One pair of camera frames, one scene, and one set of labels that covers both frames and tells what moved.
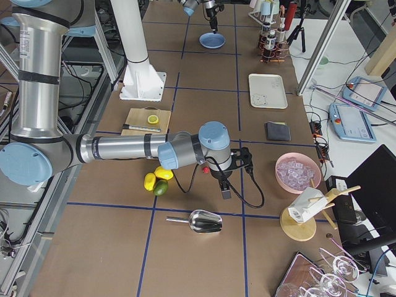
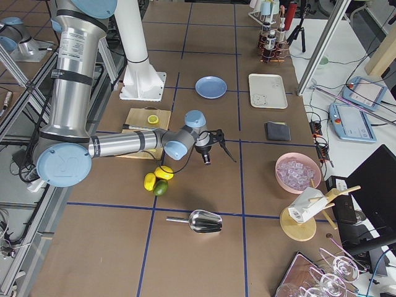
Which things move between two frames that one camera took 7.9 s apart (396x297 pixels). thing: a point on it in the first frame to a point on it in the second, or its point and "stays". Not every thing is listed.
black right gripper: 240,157 to 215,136
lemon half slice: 153,119 stays
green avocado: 161,187 stays
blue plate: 210,40 to 211,87
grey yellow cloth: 278,131 stays
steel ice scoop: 203,221 stays
